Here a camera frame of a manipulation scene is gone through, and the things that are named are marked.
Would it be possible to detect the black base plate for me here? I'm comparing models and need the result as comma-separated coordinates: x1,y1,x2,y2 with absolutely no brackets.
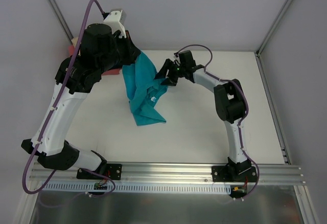
76,163,122,181
211,165,258,183

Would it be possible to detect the left aluminium frame post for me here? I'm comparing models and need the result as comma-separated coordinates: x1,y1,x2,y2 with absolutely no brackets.
46,0,73,42

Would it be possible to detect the white slotted cable duct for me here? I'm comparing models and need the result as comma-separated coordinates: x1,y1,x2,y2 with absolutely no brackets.
44,181,231,195

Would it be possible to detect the teal t shirt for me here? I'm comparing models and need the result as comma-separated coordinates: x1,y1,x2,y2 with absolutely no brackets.
122,52,168,126

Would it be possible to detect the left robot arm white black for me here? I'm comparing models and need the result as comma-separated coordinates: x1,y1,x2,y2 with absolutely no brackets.
21,24,141,178

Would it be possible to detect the aluminium frame post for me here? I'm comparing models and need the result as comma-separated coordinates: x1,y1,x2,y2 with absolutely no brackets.
255,0,311,56
46,0,73,42

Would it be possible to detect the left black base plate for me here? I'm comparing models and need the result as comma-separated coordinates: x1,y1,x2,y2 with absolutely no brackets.
76,163,122,181

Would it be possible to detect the pink folded t shirt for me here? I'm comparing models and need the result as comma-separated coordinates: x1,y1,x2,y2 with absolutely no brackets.
68,45,121,76

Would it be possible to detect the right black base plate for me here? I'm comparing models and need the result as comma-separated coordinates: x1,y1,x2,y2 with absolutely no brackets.
211,165,258,183

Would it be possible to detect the beige folded t shirt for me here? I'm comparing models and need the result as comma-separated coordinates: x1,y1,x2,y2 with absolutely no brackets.
68,37,78,55

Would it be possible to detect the right aluminium frame post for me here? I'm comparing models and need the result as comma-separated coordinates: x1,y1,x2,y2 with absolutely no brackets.
255,0,311,56

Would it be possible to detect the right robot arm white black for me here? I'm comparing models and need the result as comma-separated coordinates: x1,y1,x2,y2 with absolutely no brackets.
155,50,252,182

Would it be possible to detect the aluminium mounting rail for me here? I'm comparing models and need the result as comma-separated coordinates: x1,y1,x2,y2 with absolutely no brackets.
29,159,307,184

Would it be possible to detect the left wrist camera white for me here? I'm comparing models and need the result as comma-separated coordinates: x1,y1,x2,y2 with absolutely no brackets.
103,8,127,38

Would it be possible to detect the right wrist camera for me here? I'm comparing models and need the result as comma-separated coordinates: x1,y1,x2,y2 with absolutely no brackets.
174,50,196,69

